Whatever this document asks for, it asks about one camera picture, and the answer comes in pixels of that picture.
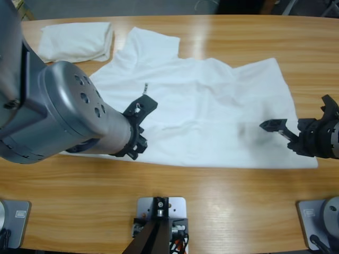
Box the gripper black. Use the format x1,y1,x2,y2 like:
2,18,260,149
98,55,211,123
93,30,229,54
113,115,148,161
258,116,339,159

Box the white t-shirt with black print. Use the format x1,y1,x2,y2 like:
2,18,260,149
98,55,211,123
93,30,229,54
59,26,319,170

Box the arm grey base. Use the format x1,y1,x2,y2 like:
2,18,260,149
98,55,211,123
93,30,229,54
296,196,339,251
0,199,32,249

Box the black clamp with silver connectors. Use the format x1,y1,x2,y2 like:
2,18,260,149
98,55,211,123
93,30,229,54
132,217,190,238

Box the folded white t-shirt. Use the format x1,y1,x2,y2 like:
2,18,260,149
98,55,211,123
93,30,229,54
37,21,115,64

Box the dark chair with grey legs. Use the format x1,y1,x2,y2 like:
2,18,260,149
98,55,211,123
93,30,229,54
280,0,339,19

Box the stacked cardboard boxes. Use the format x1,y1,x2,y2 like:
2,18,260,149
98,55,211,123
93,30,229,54
12,0,35,21

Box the wrist camera black bracket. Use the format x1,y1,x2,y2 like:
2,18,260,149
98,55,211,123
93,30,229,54
122,94,159,125
319,94,339,120

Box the white mount block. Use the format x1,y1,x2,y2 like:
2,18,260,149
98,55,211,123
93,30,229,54
136,196,188,222

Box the orange cable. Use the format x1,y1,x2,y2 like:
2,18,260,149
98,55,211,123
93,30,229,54
169,237,189,254

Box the base black cable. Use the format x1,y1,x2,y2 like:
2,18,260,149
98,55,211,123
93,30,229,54
0,229,12,251
309,234,333,254

